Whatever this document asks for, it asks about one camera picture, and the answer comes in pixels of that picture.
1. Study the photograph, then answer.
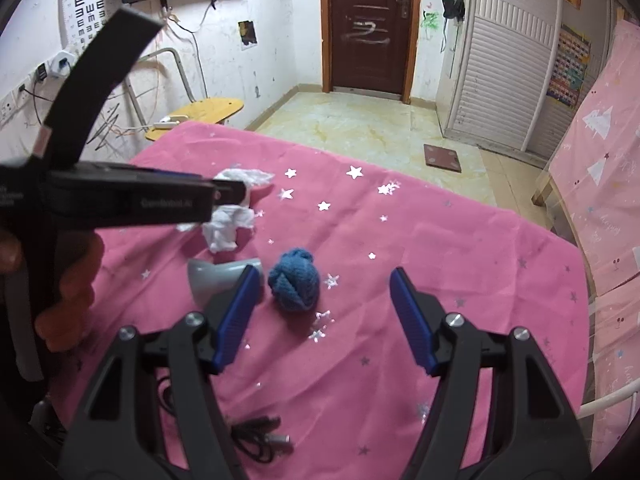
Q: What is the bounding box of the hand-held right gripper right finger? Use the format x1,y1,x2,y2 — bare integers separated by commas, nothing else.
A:
389,266,596,480

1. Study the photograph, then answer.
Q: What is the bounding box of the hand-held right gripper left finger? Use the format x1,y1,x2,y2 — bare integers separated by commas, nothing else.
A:
59,265,262,480

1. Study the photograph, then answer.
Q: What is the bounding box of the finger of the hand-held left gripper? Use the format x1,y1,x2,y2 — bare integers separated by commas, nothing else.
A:
30,5,165,166
131,162,249,207

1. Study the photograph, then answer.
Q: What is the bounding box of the blue yarn ball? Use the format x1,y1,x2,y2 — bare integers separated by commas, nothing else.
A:
268,247,321,314

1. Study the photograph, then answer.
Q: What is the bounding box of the person's left hand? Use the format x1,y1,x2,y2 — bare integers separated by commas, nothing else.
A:
34,231,107,353

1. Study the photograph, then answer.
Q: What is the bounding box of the white power adapter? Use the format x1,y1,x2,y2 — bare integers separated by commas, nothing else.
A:
49,50,77,78

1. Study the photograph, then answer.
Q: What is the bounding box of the grey plastic cup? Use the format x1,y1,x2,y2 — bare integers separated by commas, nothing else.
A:
187,257,264,309

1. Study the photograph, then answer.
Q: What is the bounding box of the eye test chart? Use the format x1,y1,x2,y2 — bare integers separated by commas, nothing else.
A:
59,0,107,57

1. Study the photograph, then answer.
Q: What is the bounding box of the yellow folding chair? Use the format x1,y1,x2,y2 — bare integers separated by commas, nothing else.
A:
125,47,246,142

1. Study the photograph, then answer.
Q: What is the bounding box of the pink star tablecloth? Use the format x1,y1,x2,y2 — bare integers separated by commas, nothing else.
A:
50,120,592,480

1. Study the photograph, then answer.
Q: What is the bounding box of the brown floor scale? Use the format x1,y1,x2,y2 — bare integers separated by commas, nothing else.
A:
423,143,462,174

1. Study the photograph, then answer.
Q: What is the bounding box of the white metal chair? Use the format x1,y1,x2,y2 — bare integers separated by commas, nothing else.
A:
579,384,640,422

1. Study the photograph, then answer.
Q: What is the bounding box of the dark brown door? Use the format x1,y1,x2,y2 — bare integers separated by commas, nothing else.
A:
320,0,424,105

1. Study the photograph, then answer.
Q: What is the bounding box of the pink tree print curtain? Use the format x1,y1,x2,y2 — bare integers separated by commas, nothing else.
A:
549,19,640,461

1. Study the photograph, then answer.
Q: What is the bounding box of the white slatted wardrobe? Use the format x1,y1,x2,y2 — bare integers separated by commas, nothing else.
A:
436,0,612,162

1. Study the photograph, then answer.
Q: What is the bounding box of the black cable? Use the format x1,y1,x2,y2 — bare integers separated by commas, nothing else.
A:
159,374,294,463

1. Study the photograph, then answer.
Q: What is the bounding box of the open wall box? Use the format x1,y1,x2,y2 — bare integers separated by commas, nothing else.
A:
238,20,259,51

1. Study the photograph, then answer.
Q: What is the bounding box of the wooden bed frame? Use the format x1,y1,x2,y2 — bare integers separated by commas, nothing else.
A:
532,176,555,207

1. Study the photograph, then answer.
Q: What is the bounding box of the colourful grid wall chart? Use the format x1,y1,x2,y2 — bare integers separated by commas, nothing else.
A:
546,24,592,109

